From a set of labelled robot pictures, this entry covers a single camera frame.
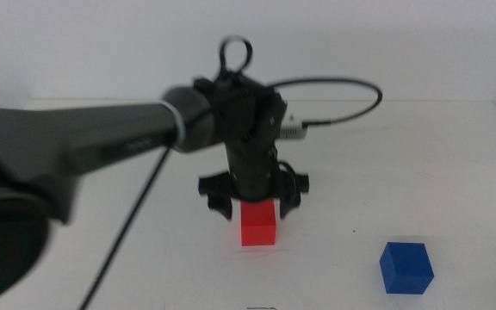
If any red cube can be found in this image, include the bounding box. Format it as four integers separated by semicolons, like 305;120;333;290
239;198;278;247

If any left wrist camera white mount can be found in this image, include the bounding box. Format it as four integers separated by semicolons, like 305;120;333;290
278;112;310;141

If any blue cube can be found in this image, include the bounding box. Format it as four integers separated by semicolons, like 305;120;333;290
379;241;436;295

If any black left camera cable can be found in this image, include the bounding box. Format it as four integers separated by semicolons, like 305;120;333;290
77;36;383;310

